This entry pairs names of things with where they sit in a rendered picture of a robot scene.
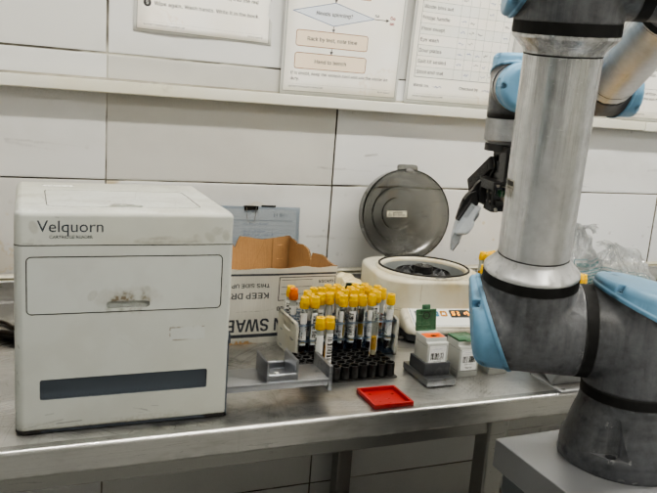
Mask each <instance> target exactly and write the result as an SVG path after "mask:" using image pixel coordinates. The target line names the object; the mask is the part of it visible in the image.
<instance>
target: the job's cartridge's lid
mask: <svg viewBox="0 0 657 493"><path fill-rule="evenodd" d="M436 311H437V309H436V308H433V309H430V304H422V309H417V310H416V331H434V330H436Z"/></svg>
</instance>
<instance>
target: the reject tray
mask: <svg viewBox="0 0 657 493"><path fill-rule="evenodd" d="M357 393H358V394H359V395H360V396H361V397H362V398H363V399H364V400H365V401H366V402H367V403H368V404H369V405H370V406H371V407H372V408H373V409H374V410H381V409H390V408H400V407H409V406H414V401H413V400H412V399H411V398H410V397H408V396H407V395H406V394H405V393H404V392H402V391H401V390H400V389H399V388H398V387H397V386H395V385H394V384H393V385H383V386H372V387H361V388H357Z"/></svg>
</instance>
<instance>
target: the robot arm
mask: <svg viewBox="0 0 657 493"><path fill-rule="evenodd" d="M501 13H502V15H504V16H507V17H508V18H509V19H512V18H513V22H512V32H511V34H512V35H513V37H514V38H515V39H516V40H517V42H518V43H519V44H520V45H521V47H522V50H523V53H511V52H503V53H502V52H500V53H497V54H496V55H495V56H494V58H493V63H492V68H491V70H490V75H491V79H490V89H489V99H488V108H487V117H486V123H485V132H484V139H485V140H486V141H487V142H485V147H484V150H486V151H492V152H494V156H493V157H489V158H488V159H487V160H486V161H485V162H484V163H483V164H482V165H481V166H480V167H479V168H478V169H477V170H476V171H475V172H474V173H473V174H472V175H471V176H470V177H469V178H467V185H468V192H467V193H466V194H465V195H464V197H463V198H462V200H461V202H460V206H459V209H458V212H457V215H456V219H457V220H455V223H454V227H453V231H452V235H451V242H450V250H454V249H455V248H456V247H457V245H458V244H459V242H460V239H461V236H462V235H467V234H468V233H469V232H470V231H471V230H472V228H473V227H474V221H475V220H476V219H477V218H478V217H479V211H480V209H481V206H479V205H478V204H479V203H482V204H484V205H483V208H485V209H486V210H488V211H490V212H498V211H502V212H503V217H502V224H501V231H500V239H499V247H498V250H496V251H495V252H494V253H492V254H491V255H489V256H488V257H487V258H486V259H485V260H484V264H483V272H482V275H481V274H480V273H476V274H475V275H471V276H470V277H469V285H468V299H469V323H470V338H471V348H472V354H473V357H474V359H475V361H476V362H477V363H478V364H480V365H481V366H484V367H489V368H496V369H503V370H506V371H507V372H511V371H520V372H530V373H540V374H551V375H561V376H570V377H580V378H581V380H580V388H579V392H578V394H577V396H576V398H575V399H574V401H573V403H572V405H571V407H570V409H569V411H568V414H567V416H566V418H565V420H564V421H563V422H562V424H561V426H560V429H559V434H558V441H557V447H558V450H559V452H560V453H561V455H562V456H563V457H564V458H565V459H566V460H567V461H568V462H570V463H571V464H572V465H574V466H575V467H577V468H579V469H581V470H583V471H586V472H588V473H590V474H592V475H595V476H598V477H600V478H603V479H606V480H610V481H613V482H618V483H622V484H627V485H633V486H644V487H656V486H657V282H655V281H651V280H648V279H644V278H641V277H637V276H633V275H629V274H624V273H618V272H605V271H601V272H597V273H596V274H595V275H594V278H592V282H593V284H580V282H581V272H580V271H579V270H578V268H577V267H576V266H575V265H574V263H573V262H572V261H571V253H572V247H573V242H574V236H575V229H576V223H577V217H578V211H579V205H580V199H581V193H582V188H583V182H584V176H585V169H586V163H587V157H588V151H589V145H590V139H591V129H592V123H593V117H594V116H606V117H609V118H615V117H631V116H634V115H635V114H636V113H637V112H638V111H639V107H640V106H641V104H642V101H643V96H644V89H645V81H646V80H647V79H648V78H649V77H650V76H651V75H652V74H653V73H654V72H655V71H656V70H657V0H502V2H501Z"/></svg>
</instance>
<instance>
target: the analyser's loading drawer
mask: <svg viewBox="0 0 657 493"><path fill-rule="evenodd" d="M256 351H257V357H256V368H248V369H235V370H228V381H227V393H238V392H249V391H260V390H271V389H283V388H294V387H305V386H316V385H323V386H324V387H325V388H326V389H327V390H331V386H332V373H333V365H332V364H331V363H330V362H329V361H328V360H327V359H326V358H325V357H324V356H323V355H322V354H321V353H319V352H318V351H316V352H315V356H314V364H301V365H299V362H300V361H299V360H298V359H297V358H296V357H295V356H294V355H293V354H292V353H291V352H290V351H289V350H288V348H286V349H285V359H284V360H278V361H267V360H266V358H265V357H264V356H263V355H262V354H261V352H260V351H259V350H258V349H257V350H256ZM275 372H279V373H278V374H275Z"/></svg>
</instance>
